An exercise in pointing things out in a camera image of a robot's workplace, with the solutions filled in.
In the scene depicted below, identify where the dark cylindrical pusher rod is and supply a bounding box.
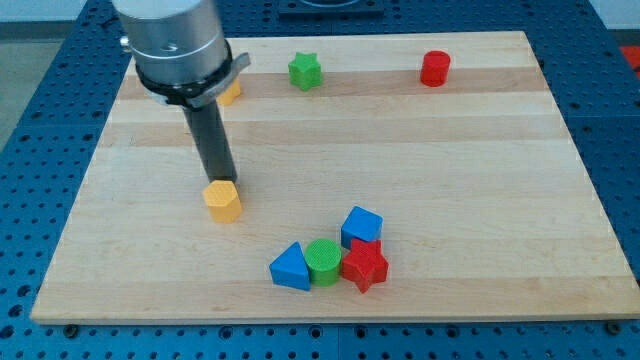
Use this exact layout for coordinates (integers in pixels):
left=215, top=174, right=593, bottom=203
left=183, top=102, right=237, bottom=182

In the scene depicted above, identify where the yellow hexagon block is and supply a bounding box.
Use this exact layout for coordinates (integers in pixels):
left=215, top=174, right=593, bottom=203
left=202, top=180, right=243, bottom=223

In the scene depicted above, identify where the yellow block behind arm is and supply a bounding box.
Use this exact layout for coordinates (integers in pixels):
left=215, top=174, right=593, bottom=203
left=217, top=79, right=242, bottom=106

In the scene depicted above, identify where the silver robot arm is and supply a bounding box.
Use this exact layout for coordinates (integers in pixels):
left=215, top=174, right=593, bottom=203
left=112, top=0, right=251, bottom=182

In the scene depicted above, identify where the blue triangle block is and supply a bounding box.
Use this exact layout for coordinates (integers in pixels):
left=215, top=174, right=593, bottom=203
left=269, top=242, right=311, bottom=291

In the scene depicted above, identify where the green circle block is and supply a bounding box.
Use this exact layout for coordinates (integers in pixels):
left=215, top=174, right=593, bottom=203
left=304, top=238, right=342, bottom=287

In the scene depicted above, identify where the green star block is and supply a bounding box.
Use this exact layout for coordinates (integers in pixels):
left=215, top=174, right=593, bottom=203
left=288, top=52, right=323, bottom=91

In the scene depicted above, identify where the dark mounting plate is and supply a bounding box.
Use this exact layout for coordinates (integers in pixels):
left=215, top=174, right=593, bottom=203
left=277, top=0, right=385, bottom=18

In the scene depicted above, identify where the wooden board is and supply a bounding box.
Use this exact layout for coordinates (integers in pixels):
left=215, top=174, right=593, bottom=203
left=31, top=31, right=639, bottom=325

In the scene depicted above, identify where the blue cube block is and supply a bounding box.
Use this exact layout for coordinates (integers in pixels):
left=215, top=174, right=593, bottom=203
left=340, top=206, right=383, bottom=249

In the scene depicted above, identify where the red star block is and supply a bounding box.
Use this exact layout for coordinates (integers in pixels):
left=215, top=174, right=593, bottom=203
left=341, top=238, right=389, bottom=293

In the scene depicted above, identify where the red cylinder block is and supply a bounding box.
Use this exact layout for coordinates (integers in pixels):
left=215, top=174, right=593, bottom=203
left=420, top=50, right=451, bottom=87

